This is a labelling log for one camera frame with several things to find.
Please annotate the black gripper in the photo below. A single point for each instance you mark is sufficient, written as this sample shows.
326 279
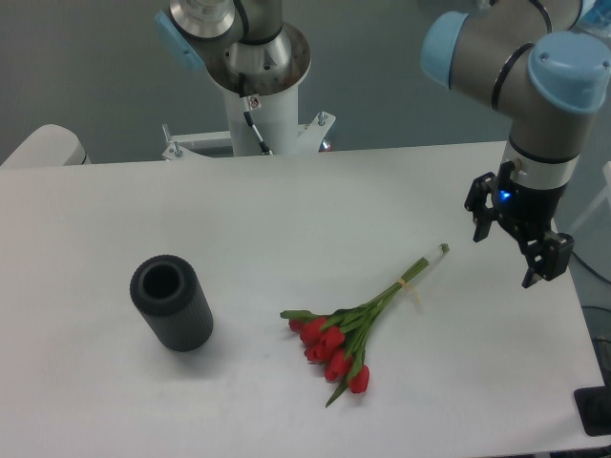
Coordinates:
525 214

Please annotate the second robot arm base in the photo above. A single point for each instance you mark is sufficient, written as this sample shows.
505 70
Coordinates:
245 46

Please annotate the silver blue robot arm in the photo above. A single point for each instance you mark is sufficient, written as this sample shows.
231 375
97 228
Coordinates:
524 60

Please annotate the black box at table edge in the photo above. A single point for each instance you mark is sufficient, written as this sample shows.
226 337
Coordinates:
593 404

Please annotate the red tulip bouquet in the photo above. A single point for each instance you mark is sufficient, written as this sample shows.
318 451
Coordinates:
337 341

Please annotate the black ribbed cylindrical vase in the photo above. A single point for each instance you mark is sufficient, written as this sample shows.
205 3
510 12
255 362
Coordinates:
167 293

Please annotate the white chair back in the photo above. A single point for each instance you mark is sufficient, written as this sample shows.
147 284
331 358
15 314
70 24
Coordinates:
48 146

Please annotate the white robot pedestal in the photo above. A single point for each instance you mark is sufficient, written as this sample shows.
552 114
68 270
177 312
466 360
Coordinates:
259 125

